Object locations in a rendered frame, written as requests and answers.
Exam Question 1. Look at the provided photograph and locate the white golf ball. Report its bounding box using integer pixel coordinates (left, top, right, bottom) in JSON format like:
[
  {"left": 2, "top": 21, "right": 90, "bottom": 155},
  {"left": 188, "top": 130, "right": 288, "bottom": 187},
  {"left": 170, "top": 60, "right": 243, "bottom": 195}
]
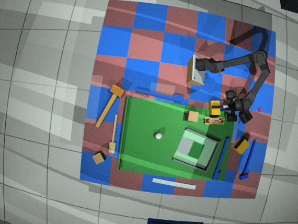
[{"left": 155, "top": 132, "right": 162, "bottom": 139}]

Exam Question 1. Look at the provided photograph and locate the green mat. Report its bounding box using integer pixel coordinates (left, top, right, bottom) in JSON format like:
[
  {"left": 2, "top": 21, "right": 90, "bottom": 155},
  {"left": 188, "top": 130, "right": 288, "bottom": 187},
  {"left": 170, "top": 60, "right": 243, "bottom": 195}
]
[{"left": 119, "top": 97, "right": 235, "bottom": 182}]

